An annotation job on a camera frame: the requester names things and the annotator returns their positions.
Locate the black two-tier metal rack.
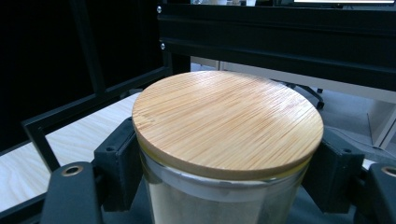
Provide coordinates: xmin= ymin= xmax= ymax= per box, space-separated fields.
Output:
xmin=0 ymin=0 xmax=396 ymax=224

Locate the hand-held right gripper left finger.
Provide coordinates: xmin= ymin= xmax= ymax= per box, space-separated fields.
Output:
xmin=92 ymin=117 xmax=145 ymax=213

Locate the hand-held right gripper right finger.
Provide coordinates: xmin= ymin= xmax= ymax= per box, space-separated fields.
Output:
xmin=301 ymin=126 xmax=366 ymax=216

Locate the small glass jar wooden lid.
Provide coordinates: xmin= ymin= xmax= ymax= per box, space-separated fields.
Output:
xmin=132 ymin=70 xmax=325 ymax=224

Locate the black office chair base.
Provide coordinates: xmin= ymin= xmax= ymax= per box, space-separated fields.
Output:
xmin=274 ymin=78 xmax=325 ymax=110

